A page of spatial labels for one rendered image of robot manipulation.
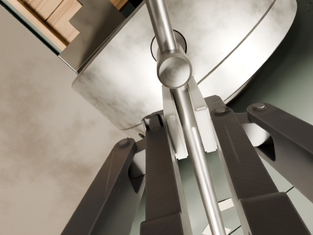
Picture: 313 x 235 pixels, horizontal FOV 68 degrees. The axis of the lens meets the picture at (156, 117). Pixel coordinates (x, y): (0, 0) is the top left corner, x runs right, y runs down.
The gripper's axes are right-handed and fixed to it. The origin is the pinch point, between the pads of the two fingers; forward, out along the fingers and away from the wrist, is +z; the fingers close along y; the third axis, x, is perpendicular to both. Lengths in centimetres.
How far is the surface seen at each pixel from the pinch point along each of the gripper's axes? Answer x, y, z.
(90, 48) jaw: 5.0, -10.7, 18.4
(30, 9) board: 15, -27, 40
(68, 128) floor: -44, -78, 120
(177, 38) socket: 4.2, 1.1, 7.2
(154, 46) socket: 4.0, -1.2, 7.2
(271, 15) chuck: 3.2, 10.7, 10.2
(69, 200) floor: -97, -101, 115
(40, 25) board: 11.5, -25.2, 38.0
